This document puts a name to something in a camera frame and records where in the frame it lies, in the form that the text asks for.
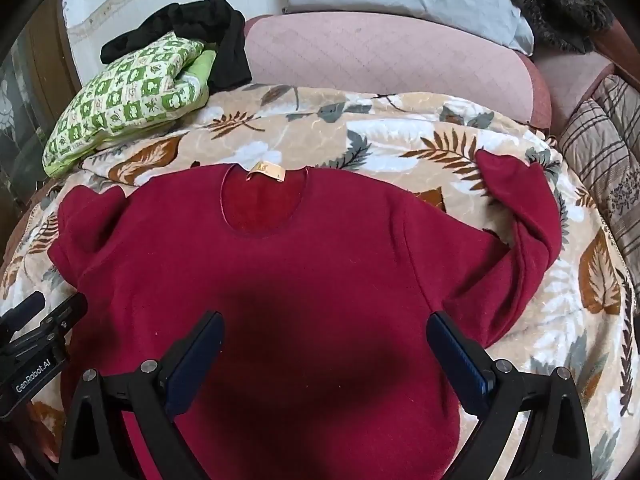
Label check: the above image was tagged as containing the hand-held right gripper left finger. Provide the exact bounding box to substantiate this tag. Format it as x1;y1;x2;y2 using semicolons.
57;311;225;480

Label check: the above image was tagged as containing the green patterned pillow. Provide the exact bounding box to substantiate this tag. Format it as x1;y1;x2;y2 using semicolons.
42;31;218;179

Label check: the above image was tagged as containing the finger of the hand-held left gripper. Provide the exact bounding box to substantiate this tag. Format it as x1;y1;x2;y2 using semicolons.
30;294;89;343
0;291;47;333

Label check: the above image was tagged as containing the black garment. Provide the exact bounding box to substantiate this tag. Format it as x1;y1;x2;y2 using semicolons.
100;0;252;95

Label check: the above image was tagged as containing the red fleece sweater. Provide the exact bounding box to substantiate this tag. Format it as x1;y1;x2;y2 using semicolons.
47;149;563;480

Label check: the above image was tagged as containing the leaf print plush blanket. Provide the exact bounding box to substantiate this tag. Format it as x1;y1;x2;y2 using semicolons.
0;82;636;480

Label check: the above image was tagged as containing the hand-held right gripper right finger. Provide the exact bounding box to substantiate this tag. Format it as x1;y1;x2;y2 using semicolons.
427;311;593;480

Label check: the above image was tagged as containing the dark fur garment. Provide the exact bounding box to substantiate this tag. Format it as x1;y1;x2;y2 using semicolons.
510;0;617;55

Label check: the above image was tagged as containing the striped brown cushion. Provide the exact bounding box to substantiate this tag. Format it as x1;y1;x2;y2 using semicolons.
556;74;640;283

